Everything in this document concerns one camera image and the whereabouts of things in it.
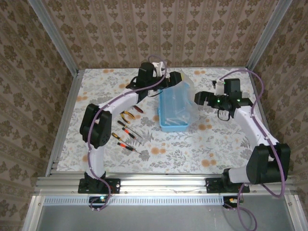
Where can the blue plastic tool box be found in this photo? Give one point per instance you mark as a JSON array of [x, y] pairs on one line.
[[173, 125]]

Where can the long black yellow screwdriver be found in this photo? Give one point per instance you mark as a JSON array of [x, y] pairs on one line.
[[121, 123]]

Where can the red black screwdriver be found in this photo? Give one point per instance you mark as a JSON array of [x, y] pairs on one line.
[[122, 145], [126, 131]]

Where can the short yellow black screwdriver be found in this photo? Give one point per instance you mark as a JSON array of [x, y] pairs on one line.
[[115, 136]]

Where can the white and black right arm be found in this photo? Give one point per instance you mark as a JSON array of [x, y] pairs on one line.
[[264, 163]]

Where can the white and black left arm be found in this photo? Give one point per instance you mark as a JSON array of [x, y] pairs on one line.
[[96, 130]]

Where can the floral table cloth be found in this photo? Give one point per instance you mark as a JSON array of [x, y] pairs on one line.
[[168, 154]]

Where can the black right controller board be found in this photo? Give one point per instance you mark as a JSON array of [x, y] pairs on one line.
[[231, 201]]

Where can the black controller board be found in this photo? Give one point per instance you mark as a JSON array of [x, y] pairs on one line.
[[101, 199], [231, 201]]

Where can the grey metal panel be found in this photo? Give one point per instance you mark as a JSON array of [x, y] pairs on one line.
[[156, 219]]

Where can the black left controller board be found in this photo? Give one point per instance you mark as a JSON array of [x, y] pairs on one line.
[[101, 199]]

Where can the aluminium right side rail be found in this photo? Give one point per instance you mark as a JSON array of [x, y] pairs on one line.
[[253, 79]]

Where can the aluminium right frame post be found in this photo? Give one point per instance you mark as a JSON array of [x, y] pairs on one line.
[[267, 36]]

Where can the aluminium frame post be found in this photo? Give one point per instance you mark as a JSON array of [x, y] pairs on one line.
[[267, 36], [55, 41]]

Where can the aluminium left side rail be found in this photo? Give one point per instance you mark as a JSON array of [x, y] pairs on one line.
[[71, 101]]

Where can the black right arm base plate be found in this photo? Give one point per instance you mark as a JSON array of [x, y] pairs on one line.
[[211, 186]]

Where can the aluminium front frame rail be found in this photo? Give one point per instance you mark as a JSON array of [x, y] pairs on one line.
[[163, 184]]

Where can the aluminium left frame post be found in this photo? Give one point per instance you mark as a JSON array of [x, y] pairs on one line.
[[55, 41]]

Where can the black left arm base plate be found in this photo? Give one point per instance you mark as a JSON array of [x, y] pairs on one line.
[[115, 185]]

